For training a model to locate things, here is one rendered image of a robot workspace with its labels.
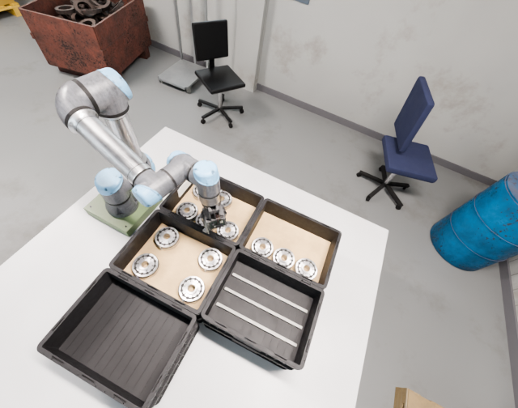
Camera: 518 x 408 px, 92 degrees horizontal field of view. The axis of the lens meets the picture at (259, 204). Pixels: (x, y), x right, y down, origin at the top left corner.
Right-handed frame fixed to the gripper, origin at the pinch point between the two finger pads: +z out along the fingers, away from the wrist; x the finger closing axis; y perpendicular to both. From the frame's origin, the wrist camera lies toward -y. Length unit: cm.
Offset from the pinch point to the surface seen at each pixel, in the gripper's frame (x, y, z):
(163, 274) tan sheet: -25.5, 8.0, 13.7
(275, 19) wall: 118, -237, -1
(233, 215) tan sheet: 10.6, -12.6, 14.2
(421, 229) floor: 194, -11, 111
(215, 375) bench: -14, 48, 32
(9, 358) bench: -84, 19, 24
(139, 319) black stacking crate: -35.8, 23.1, 14.6
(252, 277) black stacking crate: 10.2, 19.3, 17.6
